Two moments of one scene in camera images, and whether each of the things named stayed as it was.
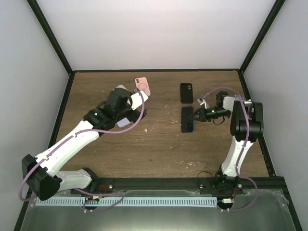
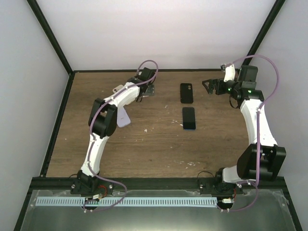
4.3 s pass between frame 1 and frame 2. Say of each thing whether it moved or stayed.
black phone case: stayed
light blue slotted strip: stayed
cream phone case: stayed
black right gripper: moved
